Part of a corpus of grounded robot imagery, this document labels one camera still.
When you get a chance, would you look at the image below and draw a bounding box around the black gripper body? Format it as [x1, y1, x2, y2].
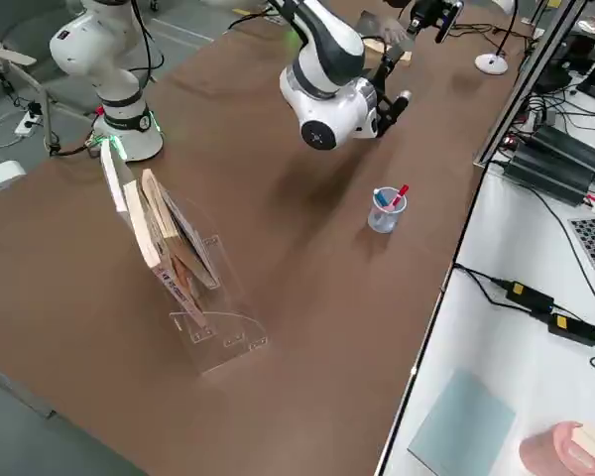
[374, 91, 403, 140]
[409, 0, 442, 32]

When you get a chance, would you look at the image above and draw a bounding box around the book with hands cover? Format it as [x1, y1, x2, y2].
[359, 12, 414, 68]

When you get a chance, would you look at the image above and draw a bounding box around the grey cover book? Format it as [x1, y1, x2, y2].
[159, 187, 221, 292]

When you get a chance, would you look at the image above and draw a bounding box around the tan-edged book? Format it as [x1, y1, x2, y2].
[141, 168, 180, 244]

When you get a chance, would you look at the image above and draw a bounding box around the clear acrylic storage rack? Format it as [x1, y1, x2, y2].
[128, 195, 271, 377]

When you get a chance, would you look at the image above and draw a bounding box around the white book with print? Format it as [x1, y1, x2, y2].
[100, 140, 210, 329]

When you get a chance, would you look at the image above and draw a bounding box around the white desk lamp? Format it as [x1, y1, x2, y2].
[474, 0, 523, 76]

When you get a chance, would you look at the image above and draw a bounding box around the clear plastic pen cup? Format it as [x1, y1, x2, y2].
[366, 185, 411, 234]

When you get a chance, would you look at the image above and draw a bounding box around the black power supply unit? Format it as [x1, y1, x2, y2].
[503, 122, 595, 205]

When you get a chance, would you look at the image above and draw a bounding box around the black power adapter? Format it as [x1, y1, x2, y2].
[504, 280, 556, 314]
[546, 311, 595, 348]

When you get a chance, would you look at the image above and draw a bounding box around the pale teal board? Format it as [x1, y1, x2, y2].
[407, 369, 519, 476]

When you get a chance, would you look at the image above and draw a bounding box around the white power strip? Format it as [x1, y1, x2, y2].
[14, 109, 45, 138]

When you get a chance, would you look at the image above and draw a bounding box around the chair with white armrest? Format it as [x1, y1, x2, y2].
[0, 22, 103, 155]

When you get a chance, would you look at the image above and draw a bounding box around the pink round box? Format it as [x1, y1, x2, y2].
[519, 419, 595, 476]

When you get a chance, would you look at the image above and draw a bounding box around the white box yellow label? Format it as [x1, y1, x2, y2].
[0, 159, 28, 202]

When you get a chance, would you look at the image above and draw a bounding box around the black lamp cord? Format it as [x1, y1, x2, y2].
[444, 22, 510, 40]

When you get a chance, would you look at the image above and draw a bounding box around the aluminium divider post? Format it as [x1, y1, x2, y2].
[472, 0, 579, 169]

